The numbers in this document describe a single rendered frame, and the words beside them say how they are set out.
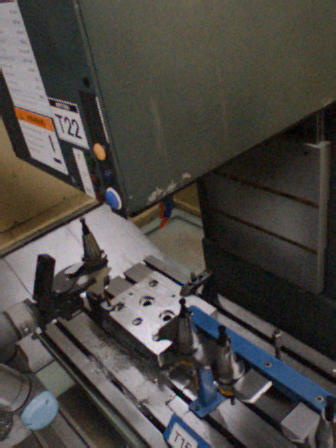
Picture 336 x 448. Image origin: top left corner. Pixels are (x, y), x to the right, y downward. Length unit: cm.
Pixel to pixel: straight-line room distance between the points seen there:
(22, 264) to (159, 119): 153
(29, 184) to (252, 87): 145
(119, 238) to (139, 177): 150
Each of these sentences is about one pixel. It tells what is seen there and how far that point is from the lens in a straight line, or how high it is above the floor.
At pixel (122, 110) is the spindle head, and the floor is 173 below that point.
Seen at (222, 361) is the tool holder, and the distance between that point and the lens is 87.
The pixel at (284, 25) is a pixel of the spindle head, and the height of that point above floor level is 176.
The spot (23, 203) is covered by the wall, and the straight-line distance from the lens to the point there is 212.
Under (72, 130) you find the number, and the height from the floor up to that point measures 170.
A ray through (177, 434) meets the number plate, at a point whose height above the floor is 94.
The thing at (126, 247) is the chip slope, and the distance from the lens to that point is 215.
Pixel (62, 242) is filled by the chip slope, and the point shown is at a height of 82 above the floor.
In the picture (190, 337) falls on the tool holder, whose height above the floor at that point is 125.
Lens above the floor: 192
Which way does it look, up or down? 32 degrees down
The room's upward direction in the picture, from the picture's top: 12 degrees counter-clockwise
